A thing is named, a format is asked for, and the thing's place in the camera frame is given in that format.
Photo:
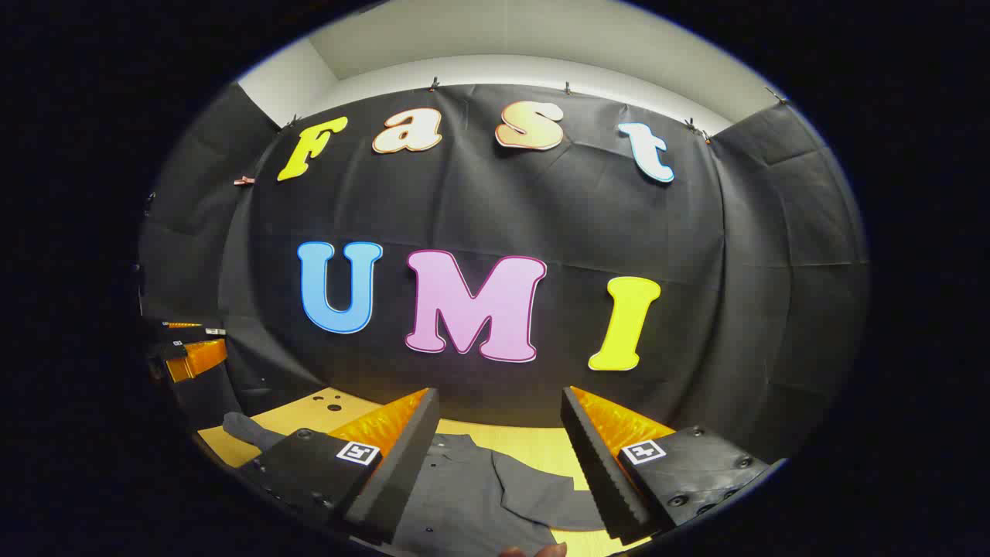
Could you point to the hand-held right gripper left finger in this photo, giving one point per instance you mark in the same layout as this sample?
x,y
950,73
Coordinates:
x,y
402,480

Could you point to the black backdrop cloth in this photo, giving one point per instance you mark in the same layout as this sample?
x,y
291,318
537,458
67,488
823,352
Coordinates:
x,y
580,216

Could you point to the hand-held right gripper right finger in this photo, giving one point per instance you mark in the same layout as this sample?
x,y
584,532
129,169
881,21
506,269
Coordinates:
x,y
595,464

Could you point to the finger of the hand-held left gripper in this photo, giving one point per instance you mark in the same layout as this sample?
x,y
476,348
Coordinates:
x,y
193,329
197,357

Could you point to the grey button shirt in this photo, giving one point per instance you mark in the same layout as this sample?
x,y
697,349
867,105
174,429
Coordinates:
x,y
464,495

